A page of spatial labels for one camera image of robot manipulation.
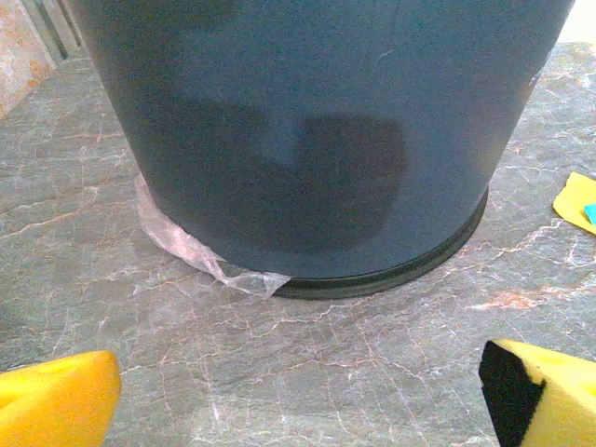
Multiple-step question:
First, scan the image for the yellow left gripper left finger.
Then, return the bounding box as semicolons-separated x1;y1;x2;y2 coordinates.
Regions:
0;349;123;447

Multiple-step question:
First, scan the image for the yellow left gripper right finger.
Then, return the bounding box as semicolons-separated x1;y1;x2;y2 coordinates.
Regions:
479;338;596;447

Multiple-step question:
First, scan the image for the clear plastic bin liner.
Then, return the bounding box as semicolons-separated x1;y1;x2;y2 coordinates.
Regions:
132;176;293;300

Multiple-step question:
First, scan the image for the dark blue trash bin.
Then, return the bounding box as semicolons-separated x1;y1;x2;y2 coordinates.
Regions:
69;0;579;302

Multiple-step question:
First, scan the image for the aluminium frame post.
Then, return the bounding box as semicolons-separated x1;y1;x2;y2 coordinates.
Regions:
27;0;88;64

